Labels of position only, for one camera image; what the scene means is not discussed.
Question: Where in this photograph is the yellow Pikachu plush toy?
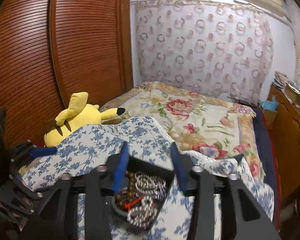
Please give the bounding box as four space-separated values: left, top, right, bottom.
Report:
44 92 126 147

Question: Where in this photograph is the silver chain jewelry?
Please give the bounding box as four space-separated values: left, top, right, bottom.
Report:
123 171 166 229

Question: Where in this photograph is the pink circle patterned curtain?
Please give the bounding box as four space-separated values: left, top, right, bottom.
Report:
134 0 273 104

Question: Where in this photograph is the brown louvered wardrobe door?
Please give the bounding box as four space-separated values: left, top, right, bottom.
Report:
0 0 133 146

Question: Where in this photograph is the blue tissue in box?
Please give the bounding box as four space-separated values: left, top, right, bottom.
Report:
258 96 279 112

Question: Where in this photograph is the pink floral beige bedspread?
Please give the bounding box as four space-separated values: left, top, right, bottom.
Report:
101 81 266 181

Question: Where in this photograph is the cardboard box on cabinet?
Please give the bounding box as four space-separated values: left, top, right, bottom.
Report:
283 80 300 106

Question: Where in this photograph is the red braided cord necklace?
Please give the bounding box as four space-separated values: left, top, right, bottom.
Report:
122 195 145 210

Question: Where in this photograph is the brown wooden sideboard cabinet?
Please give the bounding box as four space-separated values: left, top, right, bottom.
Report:
268 86 300 198

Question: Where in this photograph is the brown wooden bead bracelet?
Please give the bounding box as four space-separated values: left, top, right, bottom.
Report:
114 171 136 205

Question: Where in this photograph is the pale green jade bangle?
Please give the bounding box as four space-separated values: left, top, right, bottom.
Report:
111 197 128 217

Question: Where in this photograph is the beige side curtain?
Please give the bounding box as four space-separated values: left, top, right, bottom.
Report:
285 0 300 86

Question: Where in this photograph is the black jewelry box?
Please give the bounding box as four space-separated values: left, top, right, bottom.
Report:
111 157 174 230

